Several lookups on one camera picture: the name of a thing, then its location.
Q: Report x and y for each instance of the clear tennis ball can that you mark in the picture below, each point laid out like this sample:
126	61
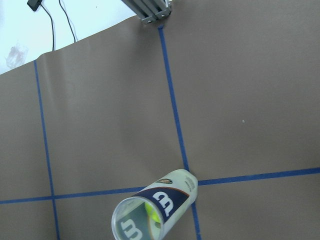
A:
170	196

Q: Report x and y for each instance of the aluminium frame post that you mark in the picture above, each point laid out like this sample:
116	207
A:
150	11

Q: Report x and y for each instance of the yellow tennis ball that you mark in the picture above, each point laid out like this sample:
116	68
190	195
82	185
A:
151	212

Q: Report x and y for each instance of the brown paper table cover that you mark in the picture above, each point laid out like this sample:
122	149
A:
227	89

